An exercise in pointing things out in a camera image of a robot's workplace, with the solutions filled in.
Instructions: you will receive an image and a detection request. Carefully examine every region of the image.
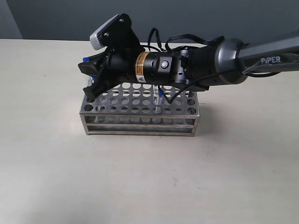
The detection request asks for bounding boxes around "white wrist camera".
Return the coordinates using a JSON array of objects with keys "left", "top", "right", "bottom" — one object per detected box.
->
[{"left": 89, "top": 14, "right": 120, "bottom": 50}]

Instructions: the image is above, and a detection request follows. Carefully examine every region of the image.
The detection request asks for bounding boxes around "blue capped test tube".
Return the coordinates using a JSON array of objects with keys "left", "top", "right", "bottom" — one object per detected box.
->
[
  {"left": 83, "top": 57, "right": 97, "bottom": 85},
  {"left": 156, "top": 90, "right": 164, "bottom": 105},
  {"left": 153, "top": 85, "right": 161, "bottom": 115}
]

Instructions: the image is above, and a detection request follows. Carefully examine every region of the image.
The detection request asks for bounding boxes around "steel test tube rack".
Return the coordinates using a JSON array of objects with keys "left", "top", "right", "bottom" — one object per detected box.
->
[{"left": 79, "top": 83, "right": 200, "bottom": 136}]

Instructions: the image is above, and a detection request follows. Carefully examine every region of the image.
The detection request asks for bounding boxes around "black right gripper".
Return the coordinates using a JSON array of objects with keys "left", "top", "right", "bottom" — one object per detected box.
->
[{"left": 78, "top": 14, "right": 192, "bottom": 98}]

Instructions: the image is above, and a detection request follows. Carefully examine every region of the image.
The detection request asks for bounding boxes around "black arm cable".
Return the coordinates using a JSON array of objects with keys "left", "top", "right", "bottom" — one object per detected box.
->
[{"left": 148, "top": 28, "right": 299, "bottom": 105}]

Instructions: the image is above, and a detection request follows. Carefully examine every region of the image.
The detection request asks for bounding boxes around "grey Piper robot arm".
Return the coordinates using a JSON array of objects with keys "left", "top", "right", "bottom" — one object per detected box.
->
[{"left": 78, "top": 14, "right": 299, "bottom": 98}]

